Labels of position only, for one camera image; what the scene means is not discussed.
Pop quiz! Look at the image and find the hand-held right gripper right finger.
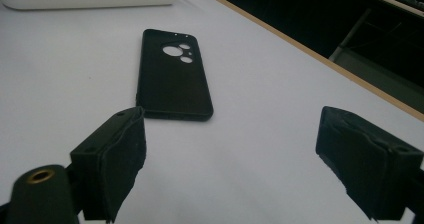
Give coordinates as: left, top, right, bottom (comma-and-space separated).
315, 105, 424, 222

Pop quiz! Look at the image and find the white table cover board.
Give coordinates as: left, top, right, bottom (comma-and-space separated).
0, 0, 424, 224

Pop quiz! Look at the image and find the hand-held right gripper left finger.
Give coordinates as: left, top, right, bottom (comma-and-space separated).
69, 106, 148, 224

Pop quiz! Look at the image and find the black phone case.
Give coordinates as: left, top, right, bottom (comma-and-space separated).
135, 28, 214, 122

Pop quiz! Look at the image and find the white metal stand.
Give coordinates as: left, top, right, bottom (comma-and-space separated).
328, 7, 424, 114

